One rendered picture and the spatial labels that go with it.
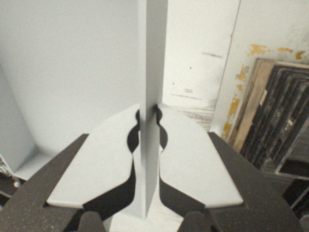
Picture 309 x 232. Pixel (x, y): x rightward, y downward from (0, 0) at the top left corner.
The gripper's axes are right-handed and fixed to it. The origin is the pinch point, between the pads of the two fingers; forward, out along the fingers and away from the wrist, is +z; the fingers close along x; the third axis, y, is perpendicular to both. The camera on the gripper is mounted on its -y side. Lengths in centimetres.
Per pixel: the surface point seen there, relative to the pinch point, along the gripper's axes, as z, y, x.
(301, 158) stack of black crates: 44, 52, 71
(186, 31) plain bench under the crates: 37.5, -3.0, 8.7
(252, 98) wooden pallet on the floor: 82, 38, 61
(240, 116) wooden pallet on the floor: 94, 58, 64
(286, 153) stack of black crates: 37, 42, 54
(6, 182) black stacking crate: 40, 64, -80
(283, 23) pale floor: 93, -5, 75
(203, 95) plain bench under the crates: 36.0, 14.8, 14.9
